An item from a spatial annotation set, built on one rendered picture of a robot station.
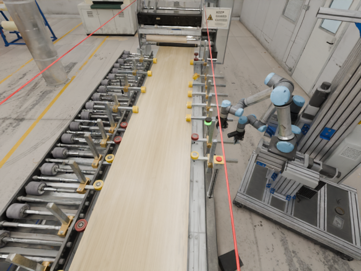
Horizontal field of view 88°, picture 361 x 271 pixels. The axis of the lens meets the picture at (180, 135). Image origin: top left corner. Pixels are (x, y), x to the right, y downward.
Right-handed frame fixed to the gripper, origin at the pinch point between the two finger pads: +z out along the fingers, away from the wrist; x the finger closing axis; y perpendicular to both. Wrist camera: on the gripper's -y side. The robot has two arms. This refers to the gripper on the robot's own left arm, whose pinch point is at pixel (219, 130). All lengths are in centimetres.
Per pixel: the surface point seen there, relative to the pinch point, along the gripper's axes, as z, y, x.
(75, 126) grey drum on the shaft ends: 16, -67, -144
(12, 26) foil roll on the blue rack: 29, -645, -383
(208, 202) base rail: 32, 53, -30
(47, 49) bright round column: 15, -345, -225
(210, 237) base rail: 33, 80, -39
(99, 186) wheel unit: 11, 24, -116
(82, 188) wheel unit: 16, 19, -130
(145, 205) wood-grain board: 12, 50, -83
